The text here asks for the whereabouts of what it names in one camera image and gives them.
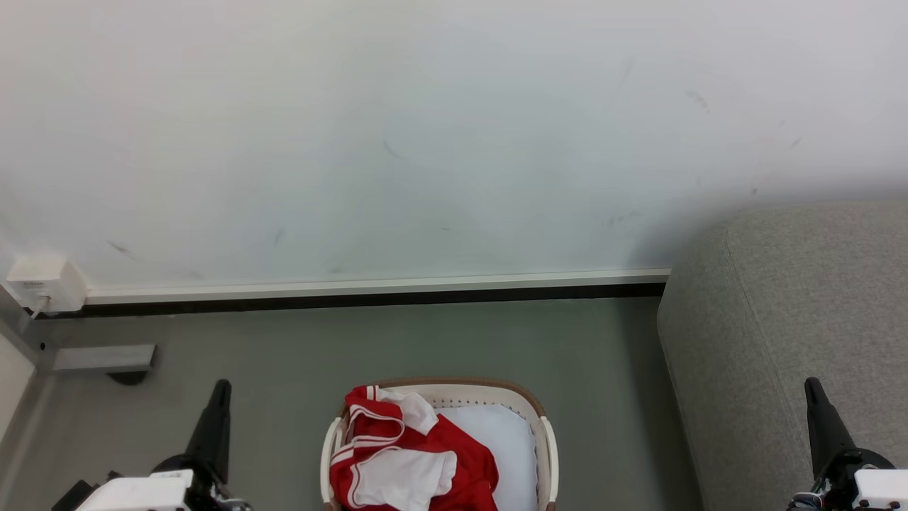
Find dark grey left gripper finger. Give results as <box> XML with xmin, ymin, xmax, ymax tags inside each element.
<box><xmin>184</xmin><ymin>379</ymin><xmax>233</xmax><ymax>485</ymax></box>

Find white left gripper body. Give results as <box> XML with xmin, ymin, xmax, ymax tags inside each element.
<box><xmin>74</xmin><ymin>453</ymin><xmax>250</xmax><ymax>511</ymax></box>

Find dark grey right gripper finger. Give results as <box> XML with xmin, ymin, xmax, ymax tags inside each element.
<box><xmin>804</xmin><ymin>377</ymin><xmax>856</xmax><ymax>478</ymax></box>

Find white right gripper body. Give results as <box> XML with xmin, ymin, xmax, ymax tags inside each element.
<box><xmin>809</xmin><ymin>448</ymin><xmax>908</xmax><ymax>511</ymax></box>

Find red and white shorts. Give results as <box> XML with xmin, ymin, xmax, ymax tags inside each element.
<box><xmin>329</xmin><ymin>414</ymin><xmax>500</xmax><ymax>511</ymax></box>

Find grey fabric sofa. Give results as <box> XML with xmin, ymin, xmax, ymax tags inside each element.
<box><xmin>656</xmin><ymin>202</ymin><xmax>908</xmax><ymax>511</ymax></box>

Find white baseboard strip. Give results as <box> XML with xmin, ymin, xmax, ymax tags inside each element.
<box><xmin>85</xmin><ymin>268</ymin><xmax>672</xmax><ymax>306</ymax></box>

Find cream laundry basket brown rim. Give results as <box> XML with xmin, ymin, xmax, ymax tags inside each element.
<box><xmin>319</xmin><ymin>378</ymin><xmax>560</xmax><ymax>511</ymax></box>

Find white basket liner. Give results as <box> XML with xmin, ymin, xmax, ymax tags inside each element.
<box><xmin>434</xmin><ymin>402</ymin><xmax>541</xmax><ymax>511</ymax></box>

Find grey metal floor bracket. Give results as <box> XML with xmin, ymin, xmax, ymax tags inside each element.
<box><xmin>51</xmin><ymin>344</ymin><xmax>157</xmax><ymax>374</ymax></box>

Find white wall socket box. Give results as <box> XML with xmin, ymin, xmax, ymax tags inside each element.
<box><xmin>6</xmin><ymin>254</ymin><xmax>90</xmax><ymax>314</ymax></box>

